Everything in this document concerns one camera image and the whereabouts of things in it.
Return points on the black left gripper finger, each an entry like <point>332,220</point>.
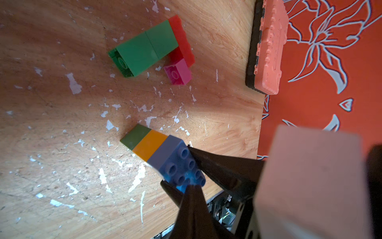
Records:
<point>194,215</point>

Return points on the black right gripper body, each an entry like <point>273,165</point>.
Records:
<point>315,185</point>

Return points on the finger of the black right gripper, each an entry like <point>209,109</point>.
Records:
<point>237,176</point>
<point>172,192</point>

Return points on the blue lego brick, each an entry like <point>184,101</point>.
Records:
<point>174,161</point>

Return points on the yellow lego brick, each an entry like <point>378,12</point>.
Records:
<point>149,144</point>

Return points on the pink lego brick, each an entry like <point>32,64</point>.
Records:
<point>178,73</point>

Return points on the red lego brick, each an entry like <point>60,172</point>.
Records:
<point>183,51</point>

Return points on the green lego brick front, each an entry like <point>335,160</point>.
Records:
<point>134,56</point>

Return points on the small green lego brick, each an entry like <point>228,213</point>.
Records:
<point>135,136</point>

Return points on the tall green lego brick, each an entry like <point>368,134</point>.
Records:
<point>162,39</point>

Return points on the orange plastic tool case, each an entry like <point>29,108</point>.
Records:
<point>269,35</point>

